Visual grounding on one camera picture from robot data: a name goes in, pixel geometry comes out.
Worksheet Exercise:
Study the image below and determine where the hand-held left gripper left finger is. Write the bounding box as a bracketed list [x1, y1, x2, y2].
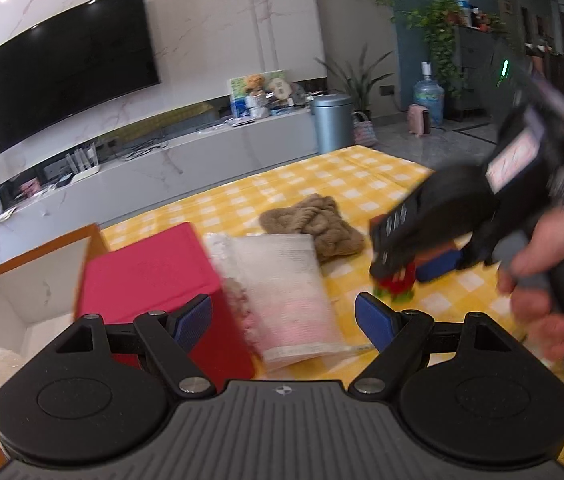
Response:
[54, 293, 217, 398]

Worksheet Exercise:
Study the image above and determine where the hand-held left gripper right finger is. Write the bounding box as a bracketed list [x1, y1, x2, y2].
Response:
[348, 292, 517, 400]

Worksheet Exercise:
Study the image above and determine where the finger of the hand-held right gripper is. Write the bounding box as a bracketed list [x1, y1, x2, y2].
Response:
[414, 247, 464, 283]
[368, 181, 459, 282]

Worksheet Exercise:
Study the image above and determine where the red plush toy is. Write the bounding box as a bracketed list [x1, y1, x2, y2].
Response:
[374, 262, 418, 304]

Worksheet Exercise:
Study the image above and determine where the brown braided plush rope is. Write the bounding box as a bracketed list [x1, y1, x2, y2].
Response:
[259, 193, 367, 265]

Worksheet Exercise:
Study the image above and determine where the orange cardboard box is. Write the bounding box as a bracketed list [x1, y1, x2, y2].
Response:
[0, 223, 110, 479]

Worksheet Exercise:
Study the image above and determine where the person's right hand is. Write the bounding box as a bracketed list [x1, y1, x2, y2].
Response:
[497, 185, 564, 362]

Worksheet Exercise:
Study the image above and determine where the red square box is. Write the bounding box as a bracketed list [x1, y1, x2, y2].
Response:
[78, 222, 255, 394]

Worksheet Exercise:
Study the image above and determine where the yellow checkered tablecloth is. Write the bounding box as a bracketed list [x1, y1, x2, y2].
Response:
[0, 145, 564, 392]

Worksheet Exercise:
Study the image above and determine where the clear bagged pink white towel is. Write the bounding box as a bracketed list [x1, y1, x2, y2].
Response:
[205, 234, 358, 374]

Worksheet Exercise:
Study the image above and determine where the woven basket bag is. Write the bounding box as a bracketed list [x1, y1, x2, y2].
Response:
[351, 111, 379, 148]

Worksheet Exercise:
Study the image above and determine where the blue water jug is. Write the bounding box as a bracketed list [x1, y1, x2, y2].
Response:
[413, 61, 446, 126]

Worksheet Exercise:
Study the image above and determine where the grey metal trash can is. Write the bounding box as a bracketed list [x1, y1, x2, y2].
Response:
[310, 93, 355, 156]

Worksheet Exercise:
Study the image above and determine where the grey sideboard cabinet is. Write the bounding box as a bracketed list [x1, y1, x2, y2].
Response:
[454, 25, 529, 122]

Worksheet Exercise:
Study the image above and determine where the potted snake plant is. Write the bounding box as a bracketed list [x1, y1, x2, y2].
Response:
[314, 45, 395, 117]

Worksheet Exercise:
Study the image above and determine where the white marble television cabinet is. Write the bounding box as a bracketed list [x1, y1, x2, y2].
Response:
[0, 107, 321, 257]

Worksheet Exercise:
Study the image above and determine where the leafy green potted plant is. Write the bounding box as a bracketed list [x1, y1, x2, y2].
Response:
[404, 0, 468, 102]

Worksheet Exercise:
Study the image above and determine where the round paper fan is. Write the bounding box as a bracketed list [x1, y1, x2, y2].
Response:
[268, 77, 295, 102]

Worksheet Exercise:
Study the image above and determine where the white router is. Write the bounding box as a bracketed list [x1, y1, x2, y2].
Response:
[64, 144, 101, 184]

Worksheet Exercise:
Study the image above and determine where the brown teddy bear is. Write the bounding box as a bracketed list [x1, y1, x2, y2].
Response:
[244, 74, 268, 97]

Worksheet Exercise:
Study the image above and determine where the green picture board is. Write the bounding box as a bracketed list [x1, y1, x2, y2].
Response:
[228, 70, 283, 111]

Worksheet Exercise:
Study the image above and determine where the black cable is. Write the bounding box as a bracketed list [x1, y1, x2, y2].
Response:
[120, 130, 169, 161]

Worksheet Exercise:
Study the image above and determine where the black wall television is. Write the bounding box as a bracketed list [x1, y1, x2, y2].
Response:
[0, 0, 161, 155]

